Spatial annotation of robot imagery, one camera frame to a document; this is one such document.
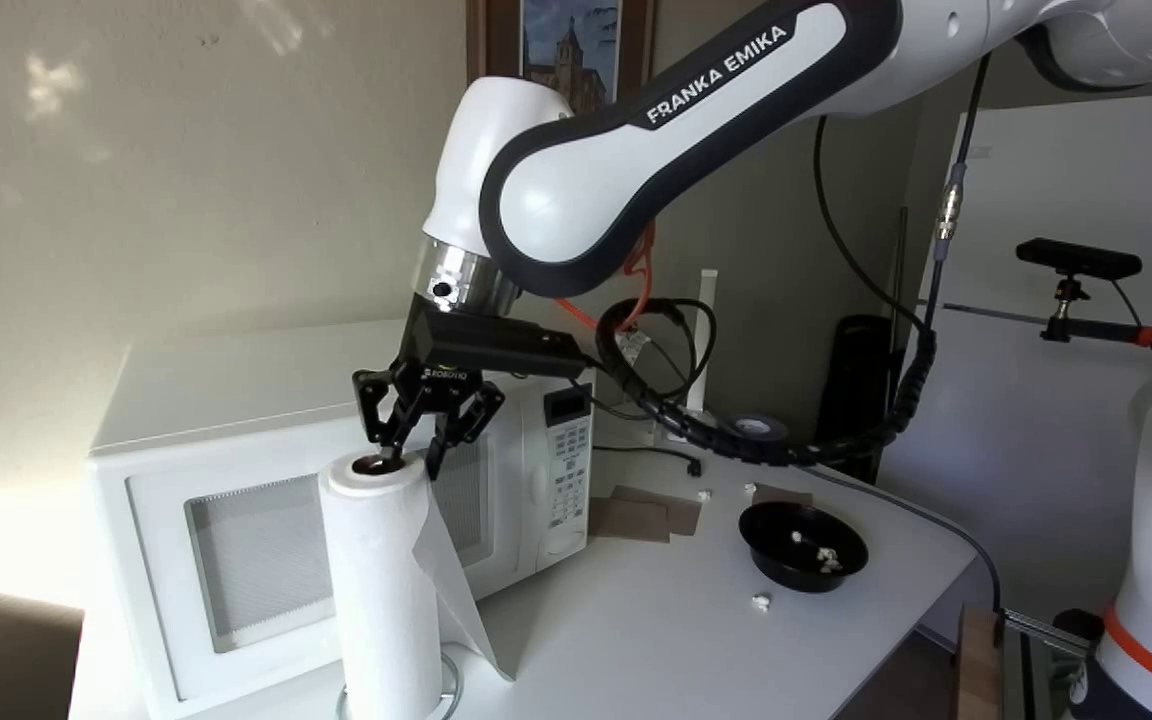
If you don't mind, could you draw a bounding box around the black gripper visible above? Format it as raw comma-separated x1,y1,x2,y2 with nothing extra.
353,292,509,479

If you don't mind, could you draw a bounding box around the white paper towel roll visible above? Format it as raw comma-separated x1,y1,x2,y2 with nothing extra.
317,447,529,720

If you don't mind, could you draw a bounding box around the black tape roll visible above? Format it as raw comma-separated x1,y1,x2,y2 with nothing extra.
730,413,795,451

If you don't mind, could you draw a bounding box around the white microwave oven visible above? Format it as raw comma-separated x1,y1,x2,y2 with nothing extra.
87,313,599,707

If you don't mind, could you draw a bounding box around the black round bowl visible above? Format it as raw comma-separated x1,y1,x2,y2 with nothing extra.
738,500,874,597

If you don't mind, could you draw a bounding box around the brown framed picture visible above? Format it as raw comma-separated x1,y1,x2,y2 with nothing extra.
465,0,659,87

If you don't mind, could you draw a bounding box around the black upright box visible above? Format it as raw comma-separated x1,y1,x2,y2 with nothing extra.
813,313,902,483

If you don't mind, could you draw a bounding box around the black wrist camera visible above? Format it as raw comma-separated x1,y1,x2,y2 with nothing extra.
428,318,597,381

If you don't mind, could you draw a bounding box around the black power cord with plug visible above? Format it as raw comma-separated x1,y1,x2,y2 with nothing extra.
592,439,709,479

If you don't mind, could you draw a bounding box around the orange cable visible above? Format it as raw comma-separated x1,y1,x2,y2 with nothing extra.
557,238,665,340

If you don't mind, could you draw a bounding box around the metal wire paper towel holder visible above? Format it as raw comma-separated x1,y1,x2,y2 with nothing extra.
331,645,470,720

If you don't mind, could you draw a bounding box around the black corrugated cable conduit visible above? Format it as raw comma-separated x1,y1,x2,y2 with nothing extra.
592,292,944,474

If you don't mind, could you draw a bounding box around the black camera on mount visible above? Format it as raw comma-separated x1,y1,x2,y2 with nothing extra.
940,238,1152,359

